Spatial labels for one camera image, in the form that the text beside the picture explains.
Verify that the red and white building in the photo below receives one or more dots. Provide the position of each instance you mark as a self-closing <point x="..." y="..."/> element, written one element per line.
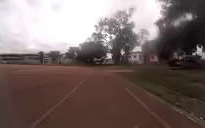
<point x="150" y="53"/>

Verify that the round dark tree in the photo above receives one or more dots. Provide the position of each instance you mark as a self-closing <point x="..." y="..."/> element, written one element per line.
<point x="90" y="51"/>

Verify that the concrete kerb strip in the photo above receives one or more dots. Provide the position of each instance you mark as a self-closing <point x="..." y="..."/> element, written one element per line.
<point x="190" y="113"/>

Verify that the dry grass field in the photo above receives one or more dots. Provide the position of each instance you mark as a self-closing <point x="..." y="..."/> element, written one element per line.
<point x="176" y="81"/>

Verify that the large dark tree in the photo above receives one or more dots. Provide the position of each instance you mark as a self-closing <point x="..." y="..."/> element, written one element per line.
<point x="190" y="30"/>

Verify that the low long building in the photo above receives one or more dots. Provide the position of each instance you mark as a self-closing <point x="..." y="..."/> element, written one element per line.
<point x="16" y="58"/>

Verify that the tall leafy tree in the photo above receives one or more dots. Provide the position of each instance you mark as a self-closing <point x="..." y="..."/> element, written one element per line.
<point x="118" y="33"/>

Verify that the red running track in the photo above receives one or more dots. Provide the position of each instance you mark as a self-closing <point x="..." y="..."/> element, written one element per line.
<point x="96" y="106"/>

